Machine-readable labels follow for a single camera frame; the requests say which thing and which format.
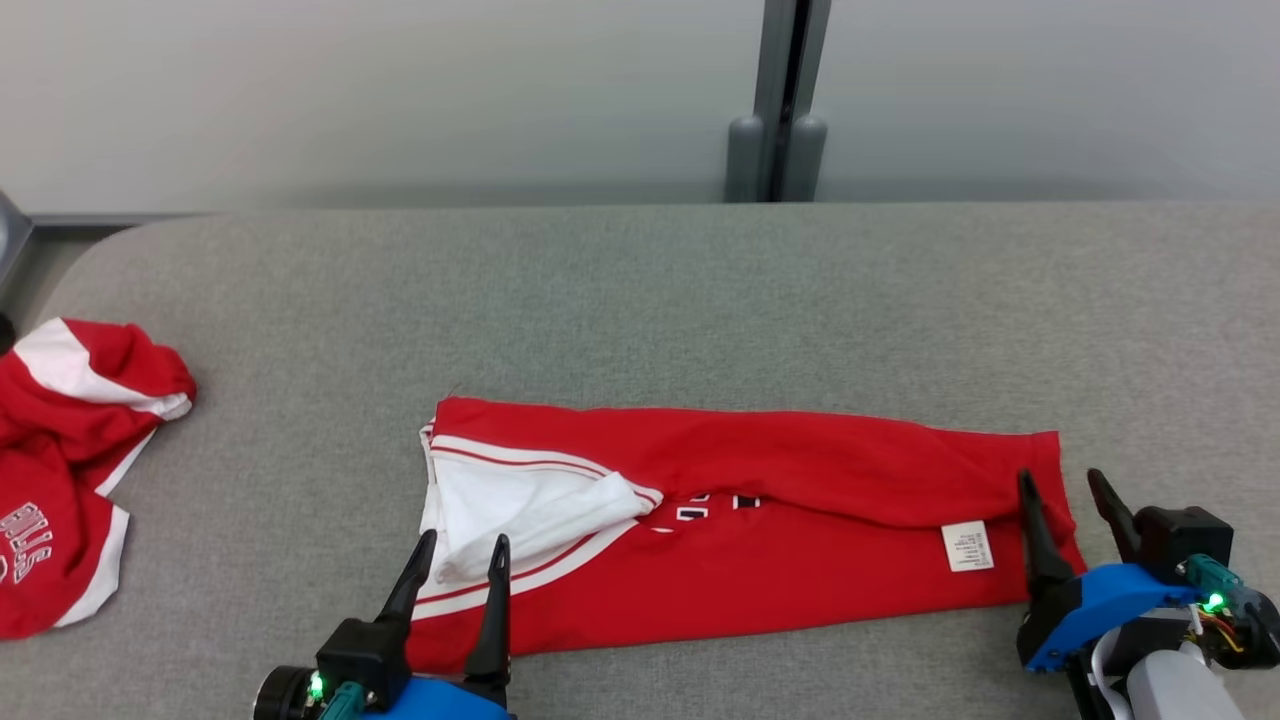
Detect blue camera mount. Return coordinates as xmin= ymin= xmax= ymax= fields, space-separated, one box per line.
xmin=360 ymin=677 xmax=517 ymax=720
xmin=1025 ymin=563 xmax=1201 ymax=673

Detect blue left camera mount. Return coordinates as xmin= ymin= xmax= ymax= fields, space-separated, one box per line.
xmin=360 ymin=677 xmax=517 ymax=720

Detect grey wall post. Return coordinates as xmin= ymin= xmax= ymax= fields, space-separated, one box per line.
xmin=752 ymin=0 xmax=833 ymax=201

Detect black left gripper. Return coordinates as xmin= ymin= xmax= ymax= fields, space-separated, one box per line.
xmin=252 ymin=529 xmax=513 ymax=720

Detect blue right camera mount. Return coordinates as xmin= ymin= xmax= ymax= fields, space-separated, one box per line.
xmin=1025 ymin=563 xmax=1201 ymax=673

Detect red white basketball shorts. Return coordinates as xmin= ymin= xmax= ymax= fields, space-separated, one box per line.
xmin=0 ymin=318 xmax=197 ymax=641

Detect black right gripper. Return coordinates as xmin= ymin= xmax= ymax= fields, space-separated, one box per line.
xmin=1016 ymin=468 xmax=1280 ymax=674

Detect grey cylinder bumper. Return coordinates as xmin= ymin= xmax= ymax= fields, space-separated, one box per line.
xmin=726 ymin=115 xmax=767 ymax=204
xmin=788 ymin=113 xmax=829 ymax=203

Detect red white basketball jersey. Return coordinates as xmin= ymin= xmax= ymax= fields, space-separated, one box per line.
xmin=405 ymin=397 xmax=1088 ymax=673

